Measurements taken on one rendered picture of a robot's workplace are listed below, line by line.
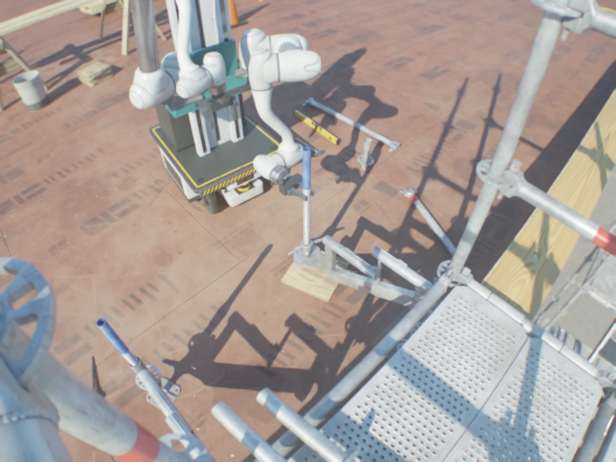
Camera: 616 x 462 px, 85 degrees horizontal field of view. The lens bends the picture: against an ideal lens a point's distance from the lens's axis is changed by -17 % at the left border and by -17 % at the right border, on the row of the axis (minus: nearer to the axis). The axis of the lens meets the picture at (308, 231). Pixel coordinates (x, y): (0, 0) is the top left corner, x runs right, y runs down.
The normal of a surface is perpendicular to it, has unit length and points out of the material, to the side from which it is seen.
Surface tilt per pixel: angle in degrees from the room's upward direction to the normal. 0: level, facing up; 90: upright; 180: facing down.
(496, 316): 0
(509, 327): 0
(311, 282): 0
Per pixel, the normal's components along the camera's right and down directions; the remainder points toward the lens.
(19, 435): 0.40, -0.84
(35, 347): 0.00, -0.66
